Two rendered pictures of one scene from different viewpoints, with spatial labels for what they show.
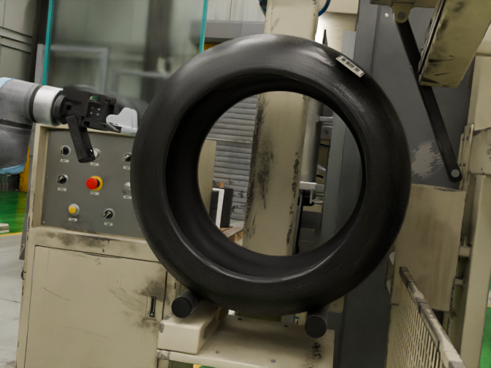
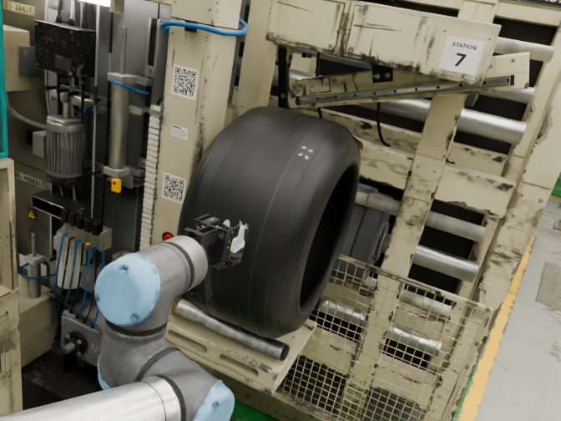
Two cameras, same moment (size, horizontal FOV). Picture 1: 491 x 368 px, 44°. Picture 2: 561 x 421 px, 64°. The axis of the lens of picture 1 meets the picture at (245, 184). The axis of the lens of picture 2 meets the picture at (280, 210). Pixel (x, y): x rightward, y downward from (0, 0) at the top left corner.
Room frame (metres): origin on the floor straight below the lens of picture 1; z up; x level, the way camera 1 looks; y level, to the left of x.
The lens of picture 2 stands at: (1.18, 1.08, 1.68)
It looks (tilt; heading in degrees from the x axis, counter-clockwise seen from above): 22 degrees down; 280
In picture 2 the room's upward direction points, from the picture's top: 11 degrees clockwise
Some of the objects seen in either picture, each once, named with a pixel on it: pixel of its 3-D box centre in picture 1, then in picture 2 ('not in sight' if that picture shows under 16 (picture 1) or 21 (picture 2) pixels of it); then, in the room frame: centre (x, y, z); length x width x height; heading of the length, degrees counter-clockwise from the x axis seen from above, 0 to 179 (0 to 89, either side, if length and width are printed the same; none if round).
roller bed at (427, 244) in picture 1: (421, 243); not in sight; (1.58, -0.47, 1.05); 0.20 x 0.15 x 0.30; 171
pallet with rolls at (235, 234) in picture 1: (210, 211); not in sight; (8.33, 0.44, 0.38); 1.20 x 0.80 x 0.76; 169
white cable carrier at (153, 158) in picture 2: not in sight; (155, 186); (1.76, -0.06, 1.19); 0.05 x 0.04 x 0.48; 81
